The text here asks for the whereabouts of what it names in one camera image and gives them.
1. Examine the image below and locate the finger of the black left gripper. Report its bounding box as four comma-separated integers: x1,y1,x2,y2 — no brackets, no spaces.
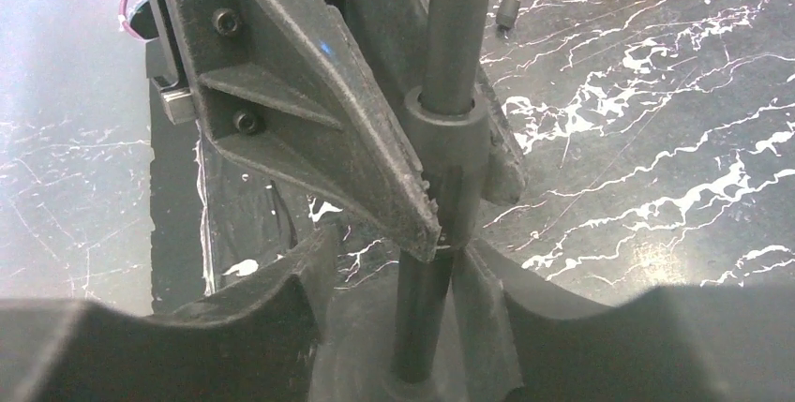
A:
341,0,529,207

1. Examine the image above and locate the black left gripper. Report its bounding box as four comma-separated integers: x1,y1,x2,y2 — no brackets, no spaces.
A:
118,0,441,261

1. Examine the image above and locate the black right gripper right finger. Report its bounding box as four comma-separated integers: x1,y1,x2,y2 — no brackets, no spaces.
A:
452,240,794,401

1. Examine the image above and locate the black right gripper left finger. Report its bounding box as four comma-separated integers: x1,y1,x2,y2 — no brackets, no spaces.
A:
1,228,338,401

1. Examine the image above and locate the black microphone stand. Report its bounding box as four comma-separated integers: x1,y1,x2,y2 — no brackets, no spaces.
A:
307,0,529,402

